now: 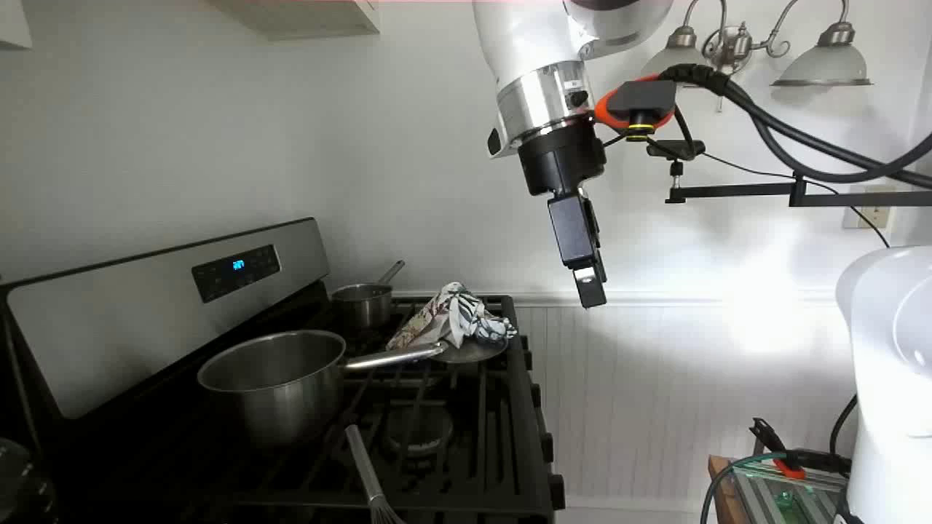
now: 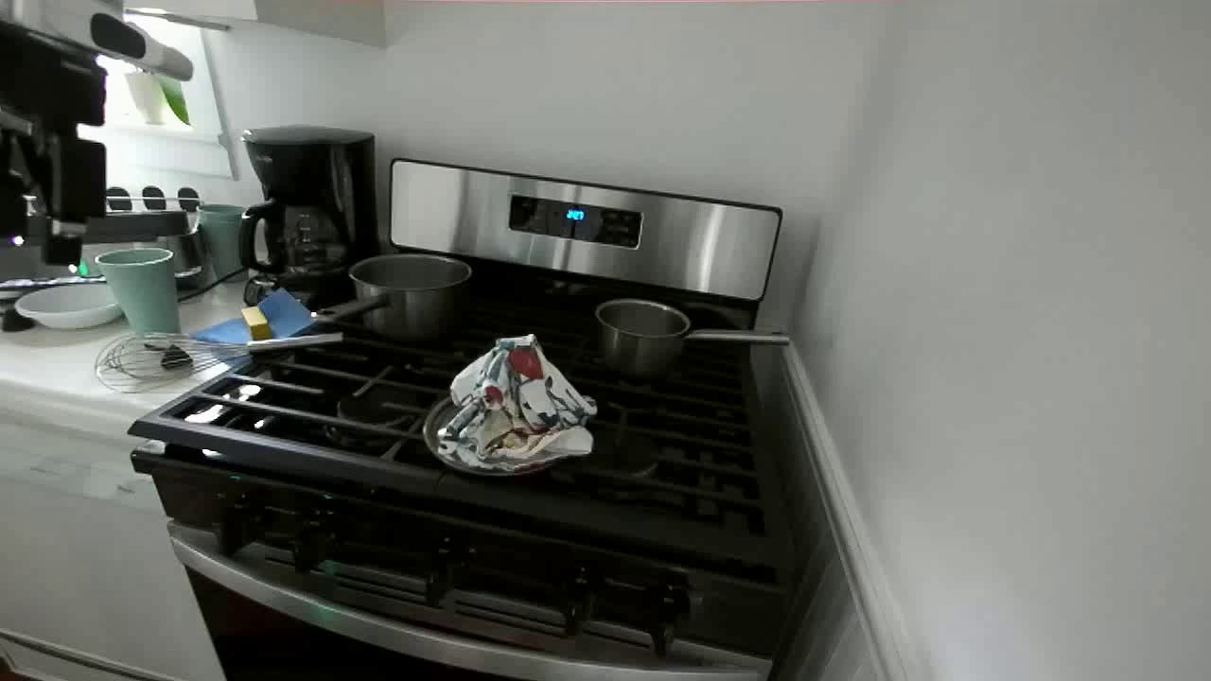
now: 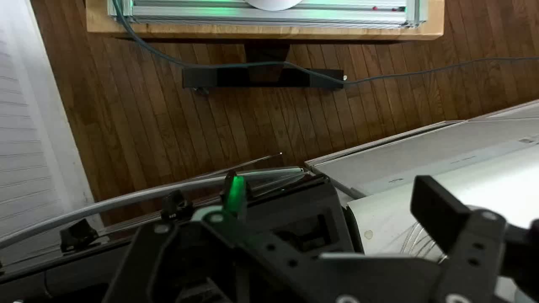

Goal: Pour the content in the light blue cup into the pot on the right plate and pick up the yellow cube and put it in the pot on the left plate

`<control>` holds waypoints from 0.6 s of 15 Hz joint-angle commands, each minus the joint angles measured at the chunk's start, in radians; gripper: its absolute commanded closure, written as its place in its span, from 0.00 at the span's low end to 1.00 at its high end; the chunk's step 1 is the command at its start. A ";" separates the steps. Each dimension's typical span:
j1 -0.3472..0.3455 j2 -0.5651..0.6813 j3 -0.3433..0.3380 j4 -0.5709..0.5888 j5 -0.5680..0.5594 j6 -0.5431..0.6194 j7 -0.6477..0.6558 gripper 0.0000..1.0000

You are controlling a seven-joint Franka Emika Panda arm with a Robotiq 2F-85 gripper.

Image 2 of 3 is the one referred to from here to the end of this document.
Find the teal mug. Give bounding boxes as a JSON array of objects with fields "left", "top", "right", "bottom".
[{"left": 202, "top": 206, "right": 242, "bottom": 280}]

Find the blue dish cloth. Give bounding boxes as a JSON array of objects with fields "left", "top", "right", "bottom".
[{"left": 194, "top": 290, "right": 314, "bottom": 352}]

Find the patterned crumpled cloth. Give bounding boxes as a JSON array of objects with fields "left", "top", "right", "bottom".
[{"left": 439, "top": 334, "right": 599, "bottom": 462}]

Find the white bowl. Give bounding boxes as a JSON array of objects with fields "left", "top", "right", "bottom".
[{"left": 15, "top": 284, "right": 120, "bottom": 329}]

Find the light blue cup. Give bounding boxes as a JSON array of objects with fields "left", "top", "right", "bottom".
[{"left": 96, "top": 246, "right": 180, "bottom": 334}]

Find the yellow block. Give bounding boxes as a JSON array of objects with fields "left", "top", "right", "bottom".
[{"left": 242, "top": 306, "right": 272, "bottom": 340}]

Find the black gas stove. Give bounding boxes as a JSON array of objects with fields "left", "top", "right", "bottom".
[{"left": 134, "top": 159, "right": 800, "bottom": 681}]

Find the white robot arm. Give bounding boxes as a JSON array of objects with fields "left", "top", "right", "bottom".
[{"left": 0, "top": 0, "right": 194, "bottom": 264}]

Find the clear glass plate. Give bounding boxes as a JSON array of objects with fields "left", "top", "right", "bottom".
[{"left": 96, "top": 334, "right": 221, "bottom": 391}]

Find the large steel pot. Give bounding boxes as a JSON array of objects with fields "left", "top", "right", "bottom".
[{"left": 314, "top": 255, "right": 473, "bottom": 340}]

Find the small steel pot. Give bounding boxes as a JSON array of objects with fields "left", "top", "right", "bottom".
[{"left": 593, "top": 299, "right": 785, "bottom": 378}]

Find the black coffee maker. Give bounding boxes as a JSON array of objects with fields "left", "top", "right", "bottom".
[{"left": 242, "top": 126, "right": 377, "bottom": 304}]

